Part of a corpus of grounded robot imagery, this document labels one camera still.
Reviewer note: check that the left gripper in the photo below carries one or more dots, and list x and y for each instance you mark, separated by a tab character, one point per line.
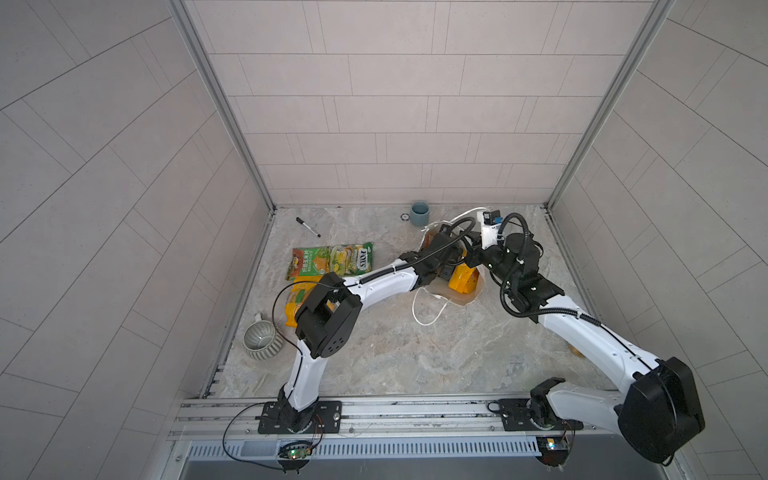
448	266

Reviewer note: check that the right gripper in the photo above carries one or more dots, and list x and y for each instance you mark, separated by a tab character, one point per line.
473	248

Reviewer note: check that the orange snack packet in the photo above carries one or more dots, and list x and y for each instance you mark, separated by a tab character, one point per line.
464	279

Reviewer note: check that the white printed paper bag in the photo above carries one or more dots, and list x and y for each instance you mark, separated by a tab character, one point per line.
439	288

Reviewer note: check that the green snack packet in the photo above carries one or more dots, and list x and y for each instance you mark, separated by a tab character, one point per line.
352	259

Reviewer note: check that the green corn chips bag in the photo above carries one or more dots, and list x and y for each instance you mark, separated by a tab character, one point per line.
309	262

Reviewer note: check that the yellow snack bag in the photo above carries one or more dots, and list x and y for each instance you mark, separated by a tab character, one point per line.
299	291

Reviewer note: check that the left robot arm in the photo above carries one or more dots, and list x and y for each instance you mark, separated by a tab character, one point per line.
328	315

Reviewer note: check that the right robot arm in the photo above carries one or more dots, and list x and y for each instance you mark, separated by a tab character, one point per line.
635	373

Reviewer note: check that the teal ceramic cup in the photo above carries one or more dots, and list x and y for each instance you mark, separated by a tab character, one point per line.
420	214

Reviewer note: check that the small bottle green label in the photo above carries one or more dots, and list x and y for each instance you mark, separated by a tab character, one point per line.
575	351

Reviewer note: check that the black marker pen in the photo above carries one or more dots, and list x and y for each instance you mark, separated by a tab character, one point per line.
304	224

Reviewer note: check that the right circuit board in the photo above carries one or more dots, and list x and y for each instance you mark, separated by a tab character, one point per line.
554	451

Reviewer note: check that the circuit board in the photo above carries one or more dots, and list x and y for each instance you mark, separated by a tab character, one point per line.
296	451
554	451

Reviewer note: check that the left circuit board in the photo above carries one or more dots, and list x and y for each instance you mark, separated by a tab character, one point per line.
296	451

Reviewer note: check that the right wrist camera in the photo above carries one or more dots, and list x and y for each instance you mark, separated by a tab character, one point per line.
490	223

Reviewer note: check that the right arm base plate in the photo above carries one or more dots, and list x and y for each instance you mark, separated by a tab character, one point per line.
516	415

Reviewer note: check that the aluminium mounting rail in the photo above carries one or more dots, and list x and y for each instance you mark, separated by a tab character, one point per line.
370	417

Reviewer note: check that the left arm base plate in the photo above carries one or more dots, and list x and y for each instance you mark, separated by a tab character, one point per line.
282	418

